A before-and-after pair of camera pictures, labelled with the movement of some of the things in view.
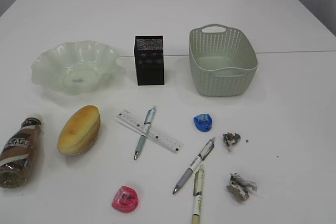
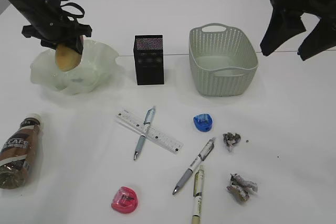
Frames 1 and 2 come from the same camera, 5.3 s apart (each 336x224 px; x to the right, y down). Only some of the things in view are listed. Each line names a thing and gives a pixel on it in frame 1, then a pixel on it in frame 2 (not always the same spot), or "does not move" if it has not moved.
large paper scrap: (241, 188) does not move
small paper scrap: (230, 139) does not move
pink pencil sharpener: (125, 199) does not move
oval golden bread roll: (80, 130) -> (66, 59)
